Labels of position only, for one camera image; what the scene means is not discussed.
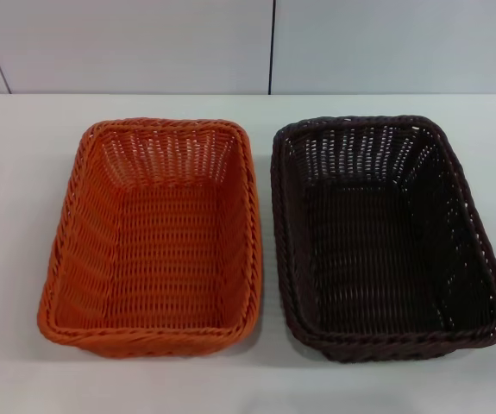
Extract dark brown woven basket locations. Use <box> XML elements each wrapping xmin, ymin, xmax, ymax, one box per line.
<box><xmin>270</xmin><ymin>113</ymin><xmax>496</xmax><ymax>366</ymax></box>

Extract orange woven basket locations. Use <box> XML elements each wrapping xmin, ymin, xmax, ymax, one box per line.
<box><xmin>35</xmin><ymin>117</ymin><xmax>265</xmax><ymax>358</ymax></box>

